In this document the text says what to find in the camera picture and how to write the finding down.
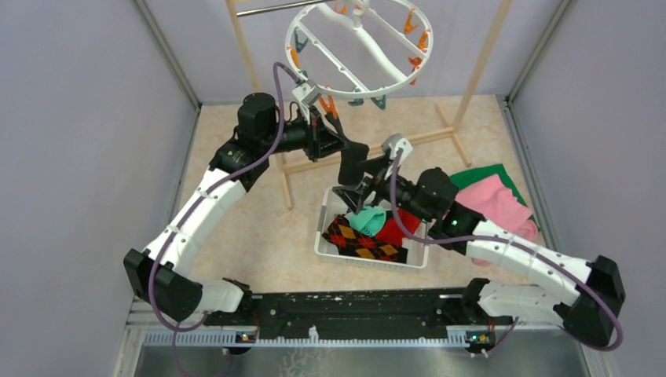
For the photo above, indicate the teal patterned sock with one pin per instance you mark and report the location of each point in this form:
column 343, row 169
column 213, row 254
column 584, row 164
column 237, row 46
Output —
column 369, row 221

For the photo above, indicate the black argyle sock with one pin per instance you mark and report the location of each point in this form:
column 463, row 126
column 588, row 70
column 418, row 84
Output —
column 352, row 243

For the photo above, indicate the green cloth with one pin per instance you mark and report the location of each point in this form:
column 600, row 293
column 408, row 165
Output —
column 468, row 177

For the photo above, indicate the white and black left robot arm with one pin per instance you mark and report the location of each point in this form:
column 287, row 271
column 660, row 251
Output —
column 158, row 274

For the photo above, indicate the red sock with cat face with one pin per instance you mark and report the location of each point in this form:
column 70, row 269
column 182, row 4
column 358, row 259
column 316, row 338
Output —
column 391, row 232

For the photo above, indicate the white slotted cable duct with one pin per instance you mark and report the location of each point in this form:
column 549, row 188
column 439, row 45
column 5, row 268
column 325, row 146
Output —
column 240, row 339

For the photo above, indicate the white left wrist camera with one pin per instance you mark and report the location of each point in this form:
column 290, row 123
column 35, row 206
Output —
column 306, row 94

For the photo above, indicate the aluminium rail frame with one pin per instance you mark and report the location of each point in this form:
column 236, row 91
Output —
column 524, row 348

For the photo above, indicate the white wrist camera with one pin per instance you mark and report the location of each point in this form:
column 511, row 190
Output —
column 398, row 148
column 306, row 94

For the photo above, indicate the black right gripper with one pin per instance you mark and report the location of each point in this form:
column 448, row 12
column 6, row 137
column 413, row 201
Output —
column 356, row 194

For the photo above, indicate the pink cloth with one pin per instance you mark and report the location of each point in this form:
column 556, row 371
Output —
column 497, row 202

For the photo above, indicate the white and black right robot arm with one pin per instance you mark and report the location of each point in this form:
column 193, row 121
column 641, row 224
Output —
column 583, row 297

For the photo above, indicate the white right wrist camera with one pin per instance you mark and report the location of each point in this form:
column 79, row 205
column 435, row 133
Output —
column 398, row 148

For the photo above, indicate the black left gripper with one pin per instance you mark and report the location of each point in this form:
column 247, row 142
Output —
column 322, row 140

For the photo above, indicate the white round sock hanger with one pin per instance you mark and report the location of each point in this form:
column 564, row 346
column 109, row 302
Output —
column 359, row 49

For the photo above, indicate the white perforated plastic basket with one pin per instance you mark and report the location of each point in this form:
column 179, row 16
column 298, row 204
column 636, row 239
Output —
column 331, row 207

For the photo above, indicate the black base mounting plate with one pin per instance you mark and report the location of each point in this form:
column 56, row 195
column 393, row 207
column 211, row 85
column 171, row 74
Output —
column 431, row 313

